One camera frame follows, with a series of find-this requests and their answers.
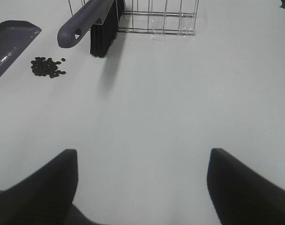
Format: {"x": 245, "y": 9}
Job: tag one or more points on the chrome wire dish rack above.
{"x": 154, "y": 17}

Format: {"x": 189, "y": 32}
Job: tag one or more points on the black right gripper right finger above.
{"x": 240, "y": 195}

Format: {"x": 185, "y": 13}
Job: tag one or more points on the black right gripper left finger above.
{"x": 46, "y": 196}

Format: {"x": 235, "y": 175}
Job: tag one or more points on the purple hand brush black bristles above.
{"x": 95, "y": 25}

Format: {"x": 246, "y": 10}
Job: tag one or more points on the pile of coffee beans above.
{"x": 42, "y": 66}

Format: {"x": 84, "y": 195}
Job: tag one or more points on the purple plastic dustpan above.
{"x": 15, "y": 37}

